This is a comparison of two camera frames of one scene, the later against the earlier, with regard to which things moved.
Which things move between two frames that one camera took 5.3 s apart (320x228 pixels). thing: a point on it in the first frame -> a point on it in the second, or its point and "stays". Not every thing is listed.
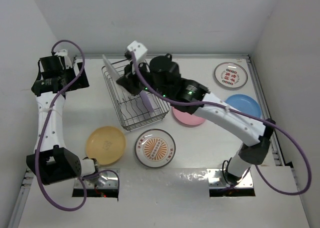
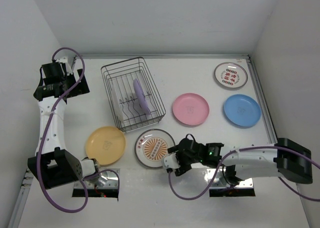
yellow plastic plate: x=106 y=144 stays
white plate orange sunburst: x=154 y=148 stays
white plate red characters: x=231 y=75 stays
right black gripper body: x=135 y=84 -> x=184 y=160
